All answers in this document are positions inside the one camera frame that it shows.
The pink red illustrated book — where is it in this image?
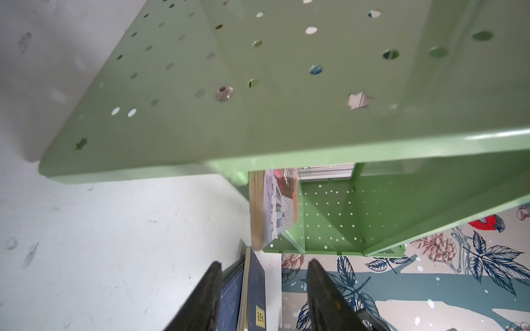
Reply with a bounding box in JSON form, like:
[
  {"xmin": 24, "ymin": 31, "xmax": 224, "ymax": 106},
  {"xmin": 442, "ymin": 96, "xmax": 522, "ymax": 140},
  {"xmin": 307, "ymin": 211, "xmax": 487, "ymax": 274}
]
[{"xmin": 248, "ymin": 168, "xmax": 298, "ymax": 250}]

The green wooden two-tier shelf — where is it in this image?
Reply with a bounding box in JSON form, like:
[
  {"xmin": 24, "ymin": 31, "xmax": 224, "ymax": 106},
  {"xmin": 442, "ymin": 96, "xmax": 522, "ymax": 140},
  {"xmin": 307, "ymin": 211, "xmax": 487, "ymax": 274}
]
[{"xmin": 39, "ymin": 1, "xmax": 529, "ymax": 256}]

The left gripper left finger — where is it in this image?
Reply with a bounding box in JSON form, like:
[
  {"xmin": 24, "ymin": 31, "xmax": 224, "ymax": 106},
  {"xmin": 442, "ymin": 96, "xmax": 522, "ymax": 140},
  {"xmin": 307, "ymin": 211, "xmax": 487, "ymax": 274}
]
[{"xmin": 164, "ymin": 261, "xmax": 223, "ymax": 331}]

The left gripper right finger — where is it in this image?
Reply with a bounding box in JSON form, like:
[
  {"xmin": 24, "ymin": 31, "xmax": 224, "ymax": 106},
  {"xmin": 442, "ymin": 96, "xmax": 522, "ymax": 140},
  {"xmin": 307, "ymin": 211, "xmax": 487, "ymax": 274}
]
[{"xmin": 306, "ymin": 259, "xmax": 390, "ymax": 331}]

